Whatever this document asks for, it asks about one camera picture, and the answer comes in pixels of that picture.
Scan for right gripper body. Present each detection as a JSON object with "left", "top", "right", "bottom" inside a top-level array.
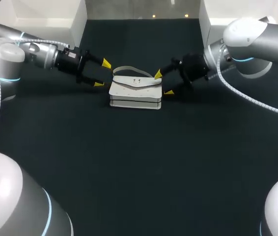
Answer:
[{"left": 177, "top": 52, "right": 210, "bottom": 86}]

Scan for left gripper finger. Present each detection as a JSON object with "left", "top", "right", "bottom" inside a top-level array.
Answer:
[
  {"left": 81, "top": 76, "right": 105, "bottom": 87},
  {"left": 87, "top": 55, "right": 112, "bottom": 69}
]

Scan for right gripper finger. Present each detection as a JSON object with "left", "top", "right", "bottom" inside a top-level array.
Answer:
[
  {"left": 164, "top": 81, "right": 194, "bottom": 95},
  {"left": 154, "top": 58, "right": 184, "bottom": 80}
]

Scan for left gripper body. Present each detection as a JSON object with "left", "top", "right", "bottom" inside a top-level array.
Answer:
[{"left": 56, "top": 48, "right": 91, "bottom": 84}]

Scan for large white block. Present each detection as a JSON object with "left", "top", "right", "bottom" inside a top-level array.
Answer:
[
  {"left": 198, "top": 0, "right": 278, "bottom": 46},
  {"left": 0, "top": 0, "right": 88, "bottom": 50}
]

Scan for white handbag with strap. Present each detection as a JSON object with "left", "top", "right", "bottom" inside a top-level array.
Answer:
[{"left": 108, "top": 65, "right": 164, "bottom": 110}]

